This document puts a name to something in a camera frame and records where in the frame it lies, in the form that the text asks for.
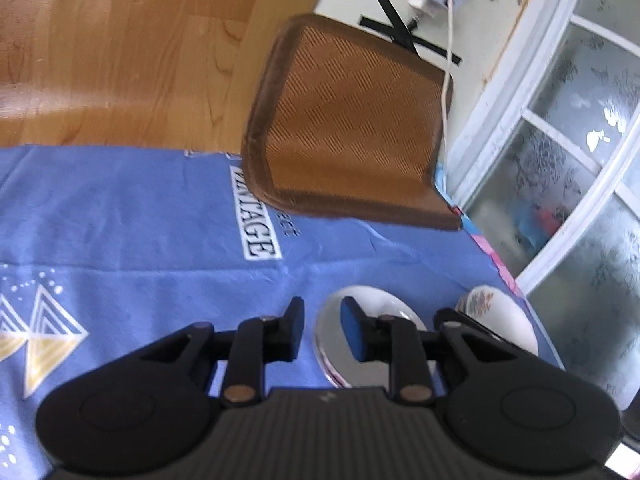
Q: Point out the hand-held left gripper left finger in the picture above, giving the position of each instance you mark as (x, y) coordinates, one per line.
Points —
(292, 330)

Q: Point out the white frosted glass window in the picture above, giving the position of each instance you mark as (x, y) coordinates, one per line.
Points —
(565, 150)

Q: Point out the blue printed tablecloth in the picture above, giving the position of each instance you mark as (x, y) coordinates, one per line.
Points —
(150, 240)

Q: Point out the wood pattern sheet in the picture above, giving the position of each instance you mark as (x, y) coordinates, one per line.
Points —
(125, 50)

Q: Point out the brown woven mat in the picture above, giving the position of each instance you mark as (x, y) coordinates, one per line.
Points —
(345, 125)

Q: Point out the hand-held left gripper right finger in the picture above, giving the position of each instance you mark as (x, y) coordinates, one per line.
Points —
(352, 330)

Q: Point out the black tape cross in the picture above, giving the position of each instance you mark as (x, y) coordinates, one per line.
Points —
(400, 30)

